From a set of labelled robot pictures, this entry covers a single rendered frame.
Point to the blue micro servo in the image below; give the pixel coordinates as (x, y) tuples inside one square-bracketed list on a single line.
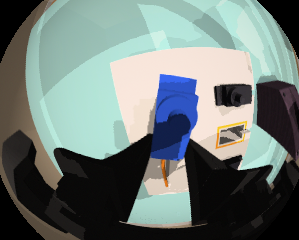
[(176, 117)]

